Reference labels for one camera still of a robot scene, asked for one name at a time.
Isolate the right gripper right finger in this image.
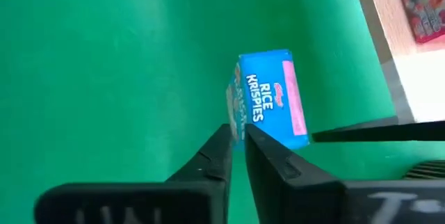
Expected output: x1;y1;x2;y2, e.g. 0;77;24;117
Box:
244;122;445;224

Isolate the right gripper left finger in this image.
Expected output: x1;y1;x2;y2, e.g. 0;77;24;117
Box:
33;123;234;224

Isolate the blue Rice Krispies cereal box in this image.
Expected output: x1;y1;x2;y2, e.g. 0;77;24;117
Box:
225;49;310;152

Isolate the red Froot Loops cereal box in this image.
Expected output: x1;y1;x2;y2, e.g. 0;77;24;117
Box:
394;0;445;44

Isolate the black flat metal bar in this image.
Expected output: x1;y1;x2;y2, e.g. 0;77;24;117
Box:
311;120;445;144

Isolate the green table mat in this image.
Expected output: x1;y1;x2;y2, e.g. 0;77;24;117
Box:
0;0;445;224

